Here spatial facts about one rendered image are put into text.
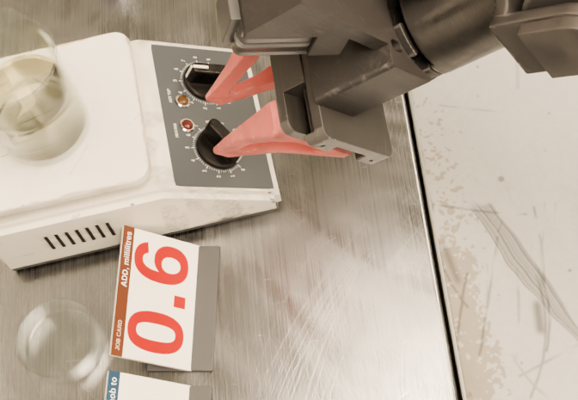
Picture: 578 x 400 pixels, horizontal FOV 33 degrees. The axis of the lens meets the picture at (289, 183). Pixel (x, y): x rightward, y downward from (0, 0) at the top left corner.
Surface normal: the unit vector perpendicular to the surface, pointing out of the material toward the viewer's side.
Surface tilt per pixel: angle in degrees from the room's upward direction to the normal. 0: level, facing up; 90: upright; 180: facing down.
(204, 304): 0
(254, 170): 30
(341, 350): 0
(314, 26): 98
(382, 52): 37
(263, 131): 57
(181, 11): 0
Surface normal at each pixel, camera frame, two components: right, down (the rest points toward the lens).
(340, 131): 0.76, -0.32
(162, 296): 0.57, -0.36
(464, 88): -0.09, -0.45
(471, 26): -0.24, 0.67
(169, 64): 0.40, -0.50
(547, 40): -0.40, 0.83
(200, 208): 0.21, 0.86
